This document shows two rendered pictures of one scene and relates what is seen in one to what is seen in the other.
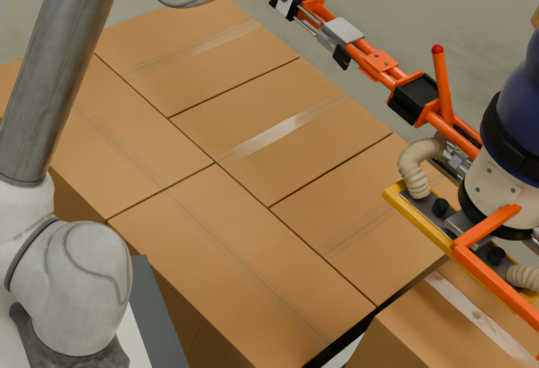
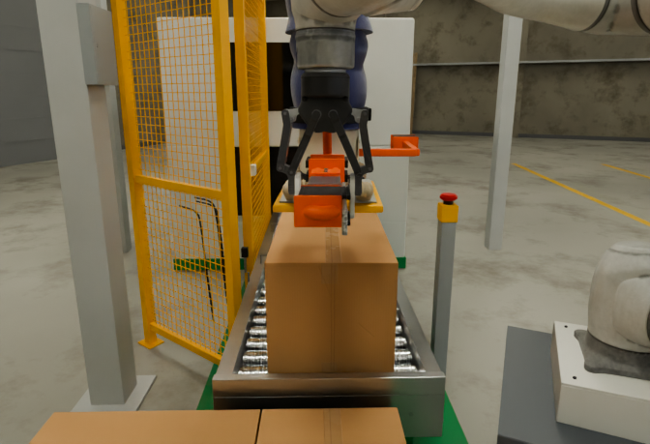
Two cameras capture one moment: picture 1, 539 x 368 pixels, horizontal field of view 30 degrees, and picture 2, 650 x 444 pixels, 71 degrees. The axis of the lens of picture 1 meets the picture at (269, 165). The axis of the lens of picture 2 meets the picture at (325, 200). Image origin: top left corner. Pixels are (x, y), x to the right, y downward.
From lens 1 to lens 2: 247 cm
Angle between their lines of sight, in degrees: 102
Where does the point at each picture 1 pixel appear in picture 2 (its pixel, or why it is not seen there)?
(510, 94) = (359, 86)
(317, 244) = not seen: outside the picture
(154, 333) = (522, 383)
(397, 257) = (192, 427)
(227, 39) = not seen: outside the picture
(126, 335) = (569, 346)
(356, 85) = not seen: outside the picture
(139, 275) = (514, 421)
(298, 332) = (343, 425)
